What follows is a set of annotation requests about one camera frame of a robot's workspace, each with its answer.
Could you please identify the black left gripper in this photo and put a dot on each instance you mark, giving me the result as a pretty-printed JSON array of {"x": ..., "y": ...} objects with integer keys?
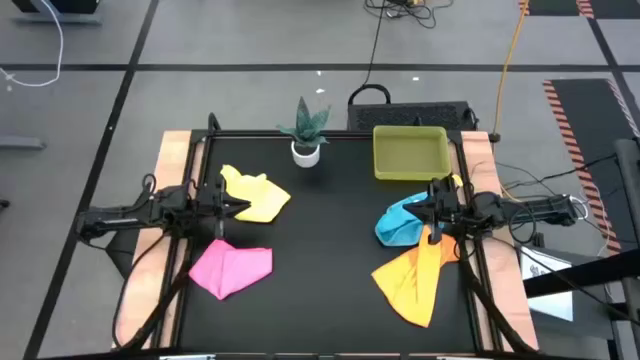
[{"x": 207, "y": 206}]

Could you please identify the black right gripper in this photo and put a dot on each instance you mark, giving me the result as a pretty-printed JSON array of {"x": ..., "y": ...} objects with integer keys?
[{"x": 447, "y": 207}]

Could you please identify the blue microfiber towel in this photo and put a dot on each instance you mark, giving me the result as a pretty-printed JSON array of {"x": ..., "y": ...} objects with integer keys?
[{"x": 395, "y": 230}]

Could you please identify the green translucent plastic tray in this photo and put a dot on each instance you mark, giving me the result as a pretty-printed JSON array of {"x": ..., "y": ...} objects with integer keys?
[{"x": 410, "y": 155}]

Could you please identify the pink microfiber towel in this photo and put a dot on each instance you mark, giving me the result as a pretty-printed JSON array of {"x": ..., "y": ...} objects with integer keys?
[{"x": 230, "y": 267}]

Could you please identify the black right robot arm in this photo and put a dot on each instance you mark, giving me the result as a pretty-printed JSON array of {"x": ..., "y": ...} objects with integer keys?
[{"x": 530, "y": 209}]

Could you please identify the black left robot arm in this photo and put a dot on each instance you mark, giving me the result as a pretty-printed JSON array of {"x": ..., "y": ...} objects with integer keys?
[{"x": 125, "y": 220}]

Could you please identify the yellow microfiber towel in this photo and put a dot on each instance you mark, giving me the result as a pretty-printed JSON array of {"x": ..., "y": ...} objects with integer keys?
[{"x": 255, "y": 197}]

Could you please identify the orange microfiber towel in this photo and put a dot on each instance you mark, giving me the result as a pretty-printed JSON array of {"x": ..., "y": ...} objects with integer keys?
[{"x": 410, "y": 285}]

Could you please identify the yellow tape tag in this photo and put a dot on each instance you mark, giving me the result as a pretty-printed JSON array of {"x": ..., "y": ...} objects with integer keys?
[{"x": 457, "y": 180}]

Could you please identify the wooden table side board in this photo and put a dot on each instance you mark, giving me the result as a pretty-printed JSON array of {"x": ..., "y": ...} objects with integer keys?
[
  {"x": 170, "y": 150},
  {"x": 477, "y": 150}
]

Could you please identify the snake plant in white pot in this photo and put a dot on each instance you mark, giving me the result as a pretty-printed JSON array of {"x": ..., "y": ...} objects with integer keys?
[{"x": 306, "y": 157}]

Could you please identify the black perforated computer case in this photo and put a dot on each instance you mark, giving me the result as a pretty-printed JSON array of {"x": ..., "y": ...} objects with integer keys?
[{"x": 410, "y": 117}]

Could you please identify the white paper sheet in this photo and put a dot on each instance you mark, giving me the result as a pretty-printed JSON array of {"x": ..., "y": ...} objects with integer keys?
[{"x": 550, "y": 305}]

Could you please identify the black metal bar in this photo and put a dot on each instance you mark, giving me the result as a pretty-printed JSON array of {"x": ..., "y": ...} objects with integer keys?
[{"x": 590, "y": 272}]

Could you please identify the black mat striped edge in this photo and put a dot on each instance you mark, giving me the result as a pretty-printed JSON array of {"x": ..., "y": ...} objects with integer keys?
[
  {"x": 552, "y": 6},
  {"x": 595, "y": 125}
]

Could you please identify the grey desk foot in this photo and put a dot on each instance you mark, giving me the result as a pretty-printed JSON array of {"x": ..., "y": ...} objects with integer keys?
[{"x": 20, "y": 143}]

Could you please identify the grey desk base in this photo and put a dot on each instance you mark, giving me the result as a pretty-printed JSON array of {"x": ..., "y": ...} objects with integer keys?
[{"x": 55, "y": 19}]

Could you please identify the black aluminium table frame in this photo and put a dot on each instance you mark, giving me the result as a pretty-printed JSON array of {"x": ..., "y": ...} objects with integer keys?
[{"x": 250, "y": 134}]

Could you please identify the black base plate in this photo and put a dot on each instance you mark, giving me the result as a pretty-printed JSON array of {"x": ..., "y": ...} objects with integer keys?
[{"x": 122, "y": 255}]

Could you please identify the black upright post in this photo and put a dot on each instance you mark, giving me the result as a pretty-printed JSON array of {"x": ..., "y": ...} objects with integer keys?
[{"x": 629, "y": 200}]

